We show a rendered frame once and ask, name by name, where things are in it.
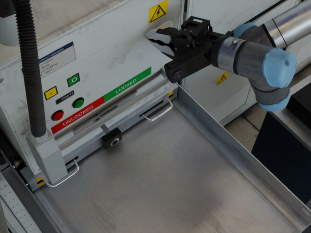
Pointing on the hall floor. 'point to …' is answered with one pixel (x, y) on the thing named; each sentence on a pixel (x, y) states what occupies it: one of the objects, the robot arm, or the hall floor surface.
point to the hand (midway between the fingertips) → (147, 37)
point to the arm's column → (284, 157)
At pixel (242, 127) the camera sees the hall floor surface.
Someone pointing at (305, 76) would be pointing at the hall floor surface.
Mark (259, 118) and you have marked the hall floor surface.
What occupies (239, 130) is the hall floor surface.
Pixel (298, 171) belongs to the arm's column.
